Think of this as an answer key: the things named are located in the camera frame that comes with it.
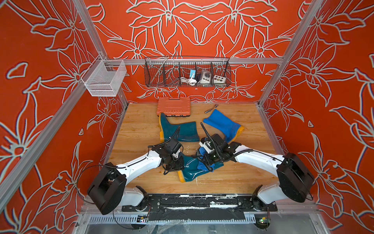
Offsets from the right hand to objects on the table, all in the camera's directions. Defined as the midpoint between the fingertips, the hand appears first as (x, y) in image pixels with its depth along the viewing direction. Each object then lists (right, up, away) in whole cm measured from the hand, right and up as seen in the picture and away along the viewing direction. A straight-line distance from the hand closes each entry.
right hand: (199, 161), depth 81 cm
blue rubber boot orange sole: (+25, +17, +22) cm, 37 cm away
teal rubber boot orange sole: (-5, -5, -2) cm, 7 cm away
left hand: (-8, -3, 0) cm, 9 cm away
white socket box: (+15, +50, +12) cm, 54 cm away
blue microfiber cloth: (+2, -2, 0) cm, 2 cm away
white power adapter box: (+5, +51, +9) cm, 52 cm away
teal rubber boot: (-6, +14, +22) cm, 27 cm away
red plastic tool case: (-19, +34, +32) cm, 51 cm away
